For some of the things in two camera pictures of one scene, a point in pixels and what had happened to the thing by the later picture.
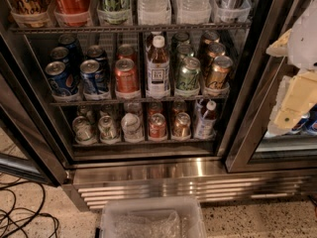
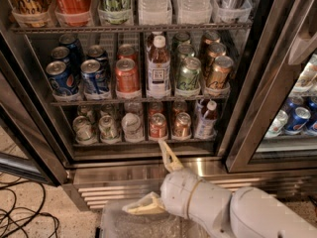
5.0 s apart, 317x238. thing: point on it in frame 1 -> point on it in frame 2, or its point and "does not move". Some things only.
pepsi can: (60, 81) does not move
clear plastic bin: (154, 217) does not move
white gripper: (304, 42) -> (178, 191)
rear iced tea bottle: (150, 40) does not move
